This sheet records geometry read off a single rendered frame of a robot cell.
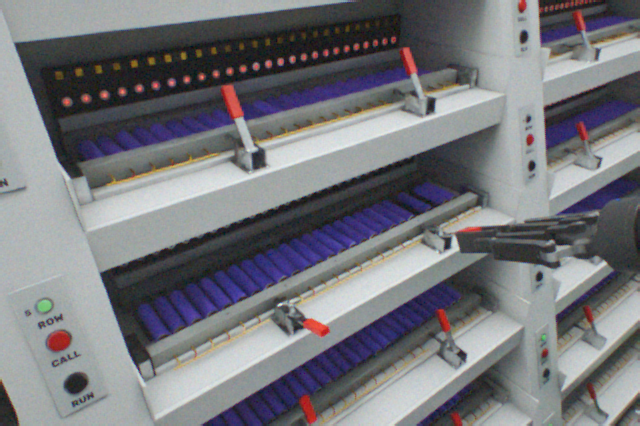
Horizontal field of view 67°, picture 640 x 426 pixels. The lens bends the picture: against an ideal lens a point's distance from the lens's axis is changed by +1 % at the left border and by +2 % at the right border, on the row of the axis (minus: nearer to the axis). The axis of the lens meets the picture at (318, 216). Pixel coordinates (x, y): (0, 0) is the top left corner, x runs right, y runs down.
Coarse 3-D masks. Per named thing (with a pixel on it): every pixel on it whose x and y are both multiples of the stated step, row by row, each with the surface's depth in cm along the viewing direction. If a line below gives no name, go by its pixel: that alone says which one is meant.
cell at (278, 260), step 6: (270, 252) 67; (276, 252) 67; (270, 258) 67; (276, 258) 66; (282, 258) 66; (276, 264) 66; (282, 264) 65; (288, 264) 65; (282, 270) 65; (288, 270) 64; (294, 270) 64; (288, 276) 64
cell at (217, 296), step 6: (204, 282) 62; (210, 282) 62; (204, 288) 61; (210, 288) 61; (216, 288) 61; (210, 294) 60; (216, 294) 60; (222, 294) 60; (210, 300) 61; (216, 300) 59; (222, 300) 59; (228, 300) 59; (216, 306) 59; (222, 306) 58
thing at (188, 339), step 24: (432, 216) 74; (456, 216) 77; (384, 240) 69; (408, 240) 72; (336, 264) 64; (360, 264) 67; (288, 288) 60; (312, 288) 62; (240, 312) 56; (264, 312) 59; (168, 336) 53; (192, 336) 53; (216, 336) 55; (168, 360) 52; (192, 360) 52
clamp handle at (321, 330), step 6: (288, 312) 56; (294, 312) 57; (294, 318) 55; (300, 318) 55; (306, 318) 54; (312, 318) 54; (306, 324) 53; (312, 324) 52; (318, 324) 52; (312, 330) 52; (318, 330) 51; (324, 330) 51
